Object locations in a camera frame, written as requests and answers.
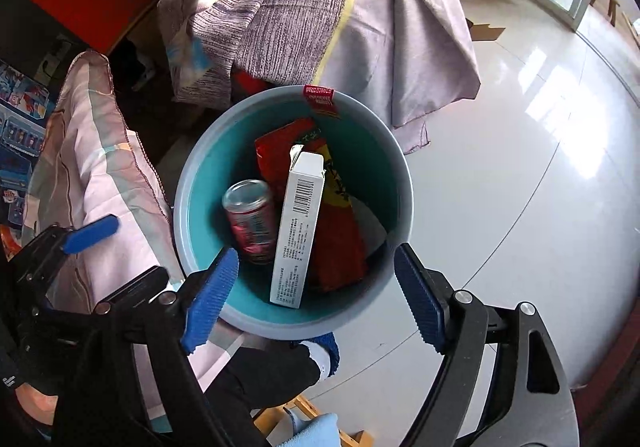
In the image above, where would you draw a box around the dark blue toy box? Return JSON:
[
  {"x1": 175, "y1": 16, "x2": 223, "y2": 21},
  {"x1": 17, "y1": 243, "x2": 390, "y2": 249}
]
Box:
[{"x1": 0, "y1": 59, "x2": 58, "y2": 228}]

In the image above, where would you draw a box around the teal round bin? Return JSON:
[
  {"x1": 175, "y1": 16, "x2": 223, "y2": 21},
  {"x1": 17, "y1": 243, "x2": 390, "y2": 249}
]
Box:
[{"x1": 172, "y1": 84, "x2": 415, "y2": 340}]

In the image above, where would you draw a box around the small wooden stool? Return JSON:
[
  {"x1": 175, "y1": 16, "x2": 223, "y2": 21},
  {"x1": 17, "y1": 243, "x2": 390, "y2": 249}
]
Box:
[{"x1": 590, "y1": 0, "x2": 621, "y2": 28}]

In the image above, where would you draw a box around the flat cardboard piece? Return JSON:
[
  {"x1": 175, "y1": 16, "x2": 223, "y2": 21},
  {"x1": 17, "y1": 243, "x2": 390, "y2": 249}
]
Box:
[{"x1": 467, "y1": 17, "x2": 507, "y2": 42}]

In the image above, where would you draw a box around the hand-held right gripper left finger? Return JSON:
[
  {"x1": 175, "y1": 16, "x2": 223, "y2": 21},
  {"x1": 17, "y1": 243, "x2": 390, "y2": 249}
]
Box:
[{"x1": 52, "y1": 247, "x2": 266, "y2": 447}]

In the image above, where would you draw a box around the light wooden stool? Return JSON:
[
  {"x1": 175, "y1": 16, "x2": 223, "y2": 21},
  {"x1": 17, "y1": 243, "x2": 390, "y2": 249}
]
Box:
[{"x1": 252, "y1": 394, "x2": 376, "y2": 447}]

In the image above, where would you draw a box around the white medicine box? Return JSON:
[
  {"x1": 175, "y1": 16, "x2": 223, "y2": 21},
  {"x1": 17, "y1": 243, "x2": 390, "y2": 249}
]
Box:
[{"x1": 270, "y1": 144, "x2": 327, "y2": 310}]

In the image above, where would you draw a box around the plaid mauve tablecloth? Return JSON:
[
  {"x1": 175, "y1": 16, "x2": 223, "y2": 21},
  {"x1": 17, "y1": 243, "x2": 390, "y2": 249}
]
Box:
[{"x1": 22, "y1": 49, "x2": 241, "y2": 428}]

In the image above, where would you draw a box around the red snack packet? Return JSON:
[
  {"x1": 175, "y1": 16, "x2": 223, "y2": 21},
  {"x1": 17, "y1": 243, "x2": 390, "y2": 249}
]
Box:
[{"x1": 254, "y1": 117, "x2": 368, "y2": 293}]

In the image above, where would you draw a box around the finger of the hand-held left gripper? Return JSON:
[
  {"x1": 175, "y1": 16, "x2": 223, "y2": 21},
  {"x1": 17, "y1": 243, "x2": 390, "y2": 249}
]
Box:
[
  {"x1": 12, "y1": 214, "x2": 121, "y2": 279},
  {"x1": 94, "y1": 266, "x2": 170, "y2": 316}
]

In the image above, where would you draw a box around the light blue fuzzy slipper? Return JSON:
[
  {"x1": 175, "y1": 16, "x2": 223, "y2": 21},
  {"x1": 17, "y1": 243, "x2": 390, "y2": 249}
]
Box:
[{"x1": 287, "y1": 412, "x2": 341, "y2": 447}]

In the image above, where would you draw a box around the red soda can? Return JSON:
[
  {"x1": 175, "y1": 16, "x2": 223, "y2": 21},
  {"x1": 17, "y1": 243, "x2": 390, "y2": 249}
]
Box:
[{"x1": 221, "y1": 179, "x2": 278, "y2": 265}]

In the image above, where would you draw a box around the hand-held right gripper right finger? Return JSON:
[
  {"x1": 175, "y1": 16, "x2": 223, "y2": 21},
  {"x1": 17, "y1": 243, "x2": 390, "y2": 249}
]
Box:
[{"x1": 394, "y1": 243, "x2": 576, "y2": 447}]

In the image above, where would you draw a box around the blue white sock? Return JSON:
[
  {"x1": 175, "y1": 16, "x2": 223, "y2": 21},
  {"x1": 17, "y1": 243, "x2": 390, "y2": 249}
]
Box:
[{"x1": 300, "y1": 332, "x2": 341, "y2": 380}]

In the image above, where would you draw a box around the person's black trouser leg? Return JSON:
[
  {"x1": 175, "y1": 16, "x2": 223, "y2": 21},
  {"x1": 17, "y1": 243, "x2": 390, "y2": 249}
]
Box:
[{"x1": 202, "y1": 344, "x2": 323, "y2": 447}]

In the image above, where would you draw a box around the plain mauve sheet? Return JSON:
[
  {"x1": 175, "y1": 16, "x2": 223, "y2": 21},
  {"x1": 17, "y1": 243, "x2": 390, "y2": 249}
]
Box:
[{"x1": 315, "y1": 0, "x2": 483, "y2": 155}]

